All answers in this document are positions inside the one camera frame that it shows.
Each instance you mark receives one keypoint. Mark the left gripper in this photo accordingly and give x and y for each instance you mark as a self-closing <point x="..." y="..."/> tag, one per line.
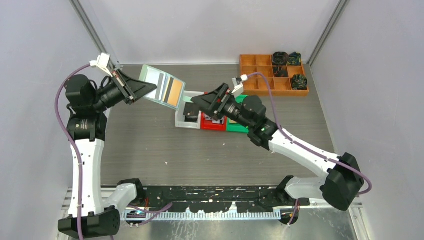
<point x="131" y="89"/>

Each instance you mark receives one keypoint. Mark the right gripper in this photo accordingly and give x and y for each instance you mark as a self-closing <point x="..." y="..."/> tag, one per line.
<point x="208" y="102"/>

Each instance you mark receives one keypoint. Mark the green card holder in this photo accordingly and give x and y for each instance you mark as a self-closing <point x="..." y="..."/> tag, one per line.
<point x="160" y="78"/>

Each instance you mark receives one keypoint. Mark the gold credit card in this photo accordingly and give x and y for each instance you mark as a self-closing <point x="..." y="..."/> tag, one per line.
<point x="173" y="92"/>

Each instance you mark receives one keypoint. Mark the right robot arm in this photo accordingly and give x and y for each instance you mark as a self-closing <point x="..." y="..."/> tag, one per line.
<point x="338" y="179"/>

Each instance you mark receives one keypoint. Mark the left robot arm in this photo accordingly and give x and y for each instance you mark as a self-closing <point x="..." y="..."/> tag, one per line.
<point x="89" y="215"/>

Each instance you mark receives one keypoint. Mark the black VIP cards stack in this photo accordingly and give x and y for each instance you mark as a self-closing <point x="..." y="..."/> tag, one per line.
<point x="191" y="112"/>

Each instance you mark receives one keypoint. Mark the silver cards stack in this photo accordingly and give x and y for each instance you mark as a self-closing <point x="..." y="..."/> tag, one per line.
<point x="213" y="121"/>

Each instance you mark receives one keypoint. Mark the red plastic bin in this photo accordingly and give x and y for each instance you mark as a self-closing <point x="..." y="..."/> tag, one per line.
<point x="207" y="123"/>

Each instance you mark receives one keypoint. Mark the green plastic bin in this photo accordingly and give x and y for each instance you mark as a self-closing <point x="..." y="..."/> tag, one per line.
<point x="233" y="126"/>

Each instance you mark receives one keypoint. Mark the white plastic bin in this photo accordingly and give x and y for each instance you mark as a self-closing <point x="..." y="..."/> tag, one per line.
<point x="179" y="118"/>

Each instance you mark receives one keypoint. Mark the wooden compartment tray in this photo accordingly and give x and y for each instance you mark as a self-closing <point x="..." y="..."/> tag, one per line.
<point x="261" y="79"/>

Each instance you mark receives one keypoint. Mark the dark rolled cloth middle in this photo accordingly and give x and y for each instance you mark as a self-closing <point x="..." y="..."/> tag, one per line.
<point x="280" y="71"/>

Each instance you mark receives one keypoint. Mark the dark rolled cloth top-left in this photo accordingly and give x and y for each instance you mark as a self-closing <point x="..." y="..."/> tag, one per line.
<point x="280" y="58"/>

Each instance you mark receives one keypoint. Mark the green rolled cloth bottom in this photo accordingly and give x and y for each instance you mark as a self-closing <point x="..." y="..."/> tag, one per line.
<point x="299" y="82"/>

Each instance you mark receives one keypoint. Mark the green rolled cloth top-right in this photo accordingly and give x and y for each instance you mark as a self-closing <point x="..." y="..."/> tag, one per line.
<point x="294" y="59"/>

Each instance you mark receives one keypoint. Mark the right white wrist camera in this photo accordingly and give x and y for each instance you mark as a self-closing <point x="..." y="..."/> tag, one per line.
<point x="238" y="83"/>

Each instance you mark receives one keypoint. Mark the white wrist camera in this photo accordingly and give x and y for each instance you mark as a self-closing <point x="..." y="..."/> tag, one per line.
<point x="238" y="83"/>
<point x="103" y="62"/>

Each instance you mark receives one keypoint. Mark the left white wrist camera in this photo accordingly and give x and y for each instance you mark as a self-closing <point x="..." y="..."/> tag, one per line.
<point x="103" y="62"/>

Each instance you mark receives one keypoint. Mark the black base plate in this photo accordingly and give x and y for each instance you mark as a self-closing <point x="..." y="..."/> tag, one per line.
<point x="214" y="199"/>

